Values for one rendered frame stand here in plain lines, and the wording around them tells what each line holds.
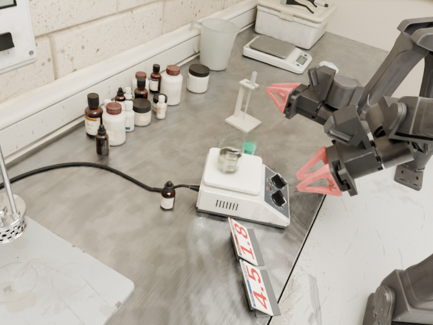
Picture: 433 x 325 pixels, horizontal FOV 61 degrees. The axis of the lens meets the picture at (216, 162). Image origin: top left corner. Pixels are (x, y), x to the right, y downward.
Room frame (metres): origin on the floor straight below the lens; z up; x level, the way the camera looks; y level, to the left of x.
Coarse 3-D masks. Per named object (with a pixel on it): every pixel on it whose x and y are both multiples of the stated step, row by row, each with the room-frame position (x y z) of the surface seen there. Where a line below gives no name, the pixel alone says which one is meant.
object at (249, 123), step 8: (248, 80) 0.96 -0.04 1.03; (240, 88) 0.95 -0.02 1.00; (240, 96) 0.95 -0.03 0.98; (240, 104) 0.95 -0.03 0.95; (240, 112) 0.98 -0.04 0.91; (232, 120) 0.93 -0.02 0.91; (240, 120) 0.94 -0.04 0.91; (248, 120) 0.95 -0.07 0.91; (256, 120) 0.96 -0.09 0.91; (240, 128) 0.90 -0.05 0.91; (248, 128) 0.90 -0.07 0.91
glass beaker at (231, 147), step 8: (224, 136) 0.62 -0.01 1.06; (232, 136) 0.63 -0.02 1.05; (224, 144) 0.62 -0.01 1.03; (232, 144) 0.63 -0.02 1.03; (240, 144) 0.62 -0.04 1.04; (224, 152) 0.58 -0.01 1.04; (232, 152) 0.58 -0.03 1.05; (240, 152) 0.59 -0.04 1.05; (216, 160) 0.60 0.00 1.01; (224, 160) 0.58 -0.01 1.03; (232, 160) 0.58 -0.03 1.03; (240, 160) 0.59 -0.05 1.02; (216, 168) 0.59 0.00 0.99; (224, 168) 0.58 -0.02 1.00; (232, 168) 0.58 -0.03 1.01
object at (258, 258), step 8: (240, 224) 0.52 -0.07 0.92; (232, 232) 0.48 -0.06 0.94; (248, 232) 0.52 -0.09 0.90; (232, 240) 0.49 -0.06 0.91; (256, 240) 0.50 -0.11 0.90; (256, 248) 0.48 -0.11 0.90; (240, 256) 0.43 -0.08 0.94; (256, 256) 0.46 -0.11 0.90; (256, 264) 0.44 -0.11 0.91; (264, 264) 0.45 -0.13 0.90
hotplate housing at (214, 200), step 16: (208, 192) 0.54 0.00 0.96; (224, 192) 0.55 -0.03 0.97; (240, 192) 0.56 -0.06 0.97; (288, 192) 0.64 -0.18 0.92; (208, 208) 0.54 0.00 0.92; (224, 208) 0.55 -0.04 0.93; (240, 208) 0.55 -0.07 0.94; (256, 208) 0.55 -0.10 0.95; (272, 208) 0.55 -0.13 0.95; (272, 224) 0.55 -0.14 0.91; (288, 224) 0.55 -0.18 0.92
